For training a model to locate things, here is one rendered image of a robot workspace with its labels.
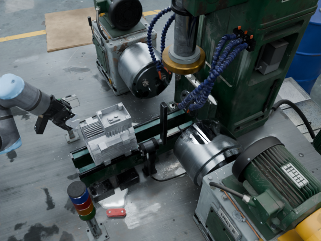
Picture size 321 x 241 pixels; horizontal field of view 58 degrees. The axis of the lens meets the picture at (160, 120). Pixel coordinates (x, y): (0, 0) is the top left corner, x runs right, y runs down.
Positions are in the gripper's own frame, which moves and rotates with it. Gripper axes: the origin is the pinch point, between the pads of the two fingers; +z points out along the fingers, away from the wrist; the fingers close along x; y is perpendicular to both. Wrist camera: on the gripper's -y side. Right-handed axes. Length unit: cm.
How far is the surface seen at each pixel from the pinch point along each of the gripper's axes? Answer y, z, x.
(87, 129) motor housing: 5.0, 0.4, -5.3
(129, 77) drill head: 30.2, 16.9, 18.2
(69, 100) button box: 2.5, 2.6, 18.4
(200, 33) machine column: 70, 16, 8
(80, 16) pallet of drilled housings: 11, 114, 251
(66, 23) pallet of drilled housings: -6, 105, 245
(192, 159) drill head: 32, 16, -39
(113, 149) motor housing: 7.1, 10.1, -15.0
